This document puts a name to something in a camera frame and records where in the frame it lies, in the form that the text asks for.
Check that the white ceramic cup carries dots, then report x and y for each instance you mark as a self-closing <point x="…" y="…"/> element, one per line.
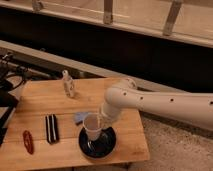
<point x="92" y="126"/>

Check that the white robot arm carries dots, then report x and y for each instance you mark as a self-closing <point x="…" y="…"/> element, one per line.
<point x="192" y="108"/>

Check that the black ceramic bowl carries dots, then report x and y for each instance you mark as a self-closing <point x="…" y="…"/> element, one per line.
<point x="99" y="148"/>

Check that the clear plastic bottle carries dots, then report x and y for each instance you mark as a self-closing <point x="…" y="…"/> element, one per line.
<point x="68" y="83"/>

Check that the small blue object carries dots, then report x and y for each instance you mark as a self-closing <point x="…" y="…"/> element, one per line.
<point x="79" y="117"/>

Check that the black white striped case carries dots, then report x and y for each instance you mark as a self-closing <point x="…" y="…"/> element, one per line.
<point x="52" y="135"/>

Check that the red brown oval object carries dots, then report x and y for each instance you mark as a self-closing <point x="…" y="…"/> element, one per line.
<point x="28" y="142"/>

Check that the black equipment at left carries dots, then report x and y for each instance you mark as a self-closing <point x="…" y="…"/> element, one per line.
<point x="6" y="99"/>

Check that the metal railing frame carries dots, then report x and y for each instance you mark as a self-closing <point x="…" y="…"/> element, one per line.
<point x="188" y="21"/>

